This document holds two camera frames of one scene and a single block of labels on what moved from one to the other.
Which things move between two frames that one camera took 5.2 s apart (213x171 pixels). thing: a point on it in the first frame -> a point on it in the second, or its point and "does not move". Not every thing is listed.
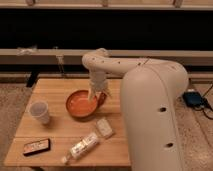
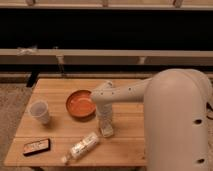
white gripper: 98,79 -> 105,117
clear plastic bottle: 88,142 does not move
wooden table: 70,123 does not move
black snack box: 37,147 does not move
